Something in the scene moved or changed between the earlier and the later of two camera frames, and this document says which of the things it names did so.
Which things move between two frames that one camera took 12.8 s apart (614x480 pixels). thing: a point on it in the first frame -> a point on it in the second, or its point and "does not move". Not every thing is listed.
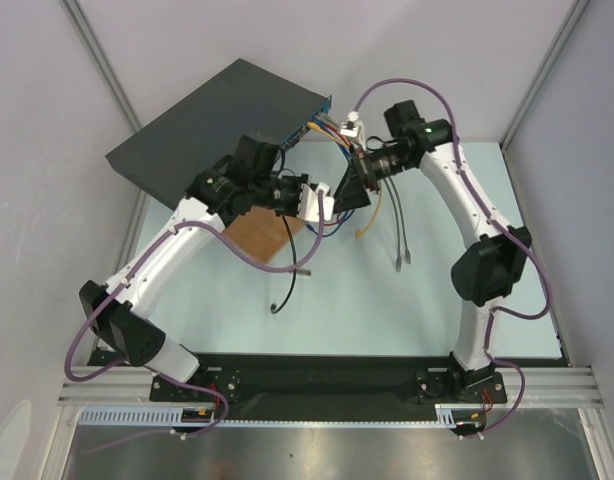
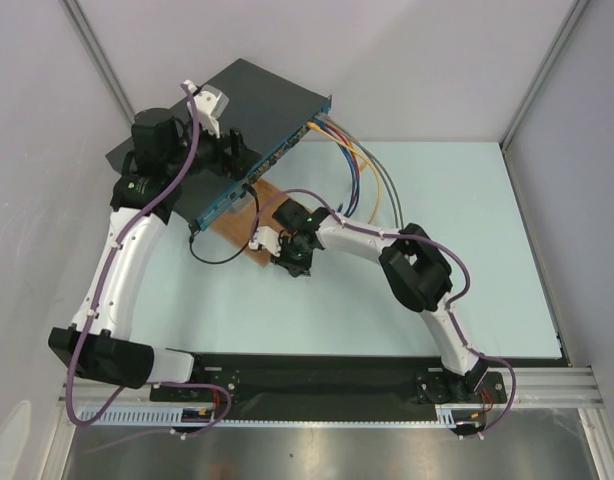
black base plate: (328, 383) does not move
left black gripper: (297, 191) -> (241, 158)
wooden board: (262, 233) does not move
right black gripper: (364, 173) -> (295, 256)
